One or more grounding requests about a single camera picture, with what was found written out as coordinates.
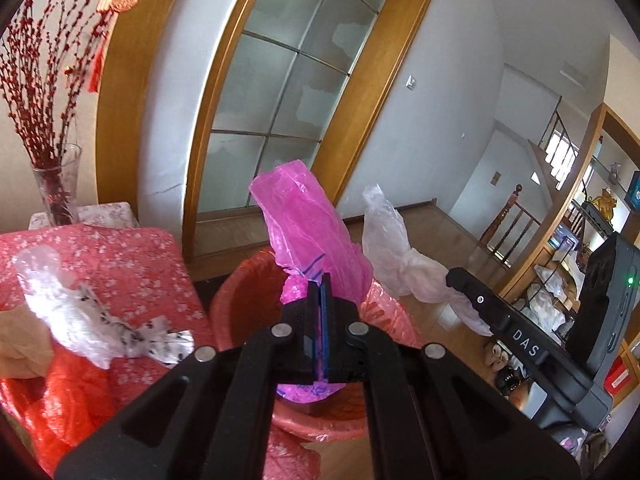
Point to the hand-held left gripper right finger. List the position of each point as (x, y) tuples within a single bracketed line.
[(345, 345)]

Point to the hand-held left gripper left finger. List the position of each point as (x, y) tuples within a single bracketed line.
[(305, 330)]

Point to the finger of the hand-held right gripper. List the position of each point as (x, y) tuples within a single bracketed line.
[(475, 297)]

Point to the red slotted waste bin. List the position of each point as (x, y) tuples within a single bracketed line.
[(240, 305)]

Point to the clear plastic bag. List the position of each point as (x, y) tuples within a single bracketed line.
[(385, 240)]

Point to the pink plastic bag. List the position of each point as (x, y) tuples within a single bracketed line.
[(310, 220)]

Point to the red box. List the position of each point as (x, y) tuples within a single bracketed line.
[(617, 375)]

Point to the wooden stair railing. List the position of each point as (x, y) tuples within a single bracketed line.
[(507, 220)]

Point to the golden figurine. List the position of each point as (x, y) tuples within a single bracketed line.
[(606, 202)]

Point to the window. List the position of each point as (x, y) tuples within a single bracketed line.
[(560, 147)]

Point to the wooden display shelf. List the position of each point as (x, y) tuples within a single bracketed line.
[(595, 135)]

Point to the red floral tablecloth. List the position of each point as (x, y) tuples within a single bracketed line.
[(135, 270)]

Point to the white floral side cloth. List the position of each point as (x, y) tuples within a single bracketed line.
[(110, 215)]

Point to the clear printed plastic wrapper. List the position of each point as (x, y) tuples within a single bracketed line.
[(75, 310)]

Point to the frosted glass sliding door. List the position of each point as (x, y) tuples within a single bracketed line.
[(280, 85)]

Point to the red plastic bag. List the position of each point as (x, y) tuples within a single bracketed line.
[(65, 400)]

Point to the glass vase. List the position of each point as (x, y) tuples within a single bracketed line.
[(55, 195)]

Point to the beige paper bag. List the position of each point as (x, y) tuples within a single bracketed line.
[(20, 345)]

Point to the red berry branches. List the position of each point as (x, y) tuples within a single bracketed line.
[(40, 130)]

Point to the small red hanging charm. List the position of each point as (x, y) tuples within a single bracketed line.
[(67, 69)]

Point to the small wall plaque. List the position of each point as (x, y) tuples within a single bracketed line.
[(496, 178)]

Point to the white light switch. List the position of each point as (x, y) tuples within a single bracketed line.
[(411, 83)]

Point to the wooden door frame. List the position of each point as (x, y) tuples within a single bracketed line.
[(380, 60)]

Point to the wooden arch frame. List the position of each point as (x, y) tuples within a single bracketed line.
[(120, 135)]

